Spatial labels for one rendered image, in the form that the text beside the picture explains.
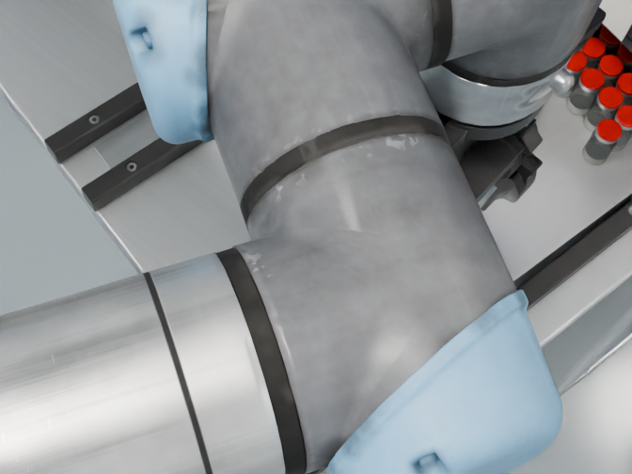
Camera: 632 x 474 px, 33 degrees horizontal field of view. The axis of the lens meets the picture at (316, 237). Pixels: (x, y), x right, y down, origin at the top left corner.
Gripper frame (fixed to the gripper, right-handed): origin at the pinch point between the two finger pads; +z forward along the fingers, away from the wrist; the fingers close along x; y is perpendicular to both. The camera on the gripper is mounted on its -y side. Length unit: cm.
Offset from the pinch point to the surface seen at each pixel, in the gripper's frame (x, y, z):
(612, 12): -1.4, -23.6, 7.9
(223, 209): -15.8, 6.2, 19.6
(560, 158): 2.1, -17.3, 20.2
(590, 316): 14, -19, 48
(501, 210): 1.4, -9.9, 19.8
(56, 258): -58, 11, 109
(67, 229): -61, 6, 109
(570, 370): 16, -18, 63
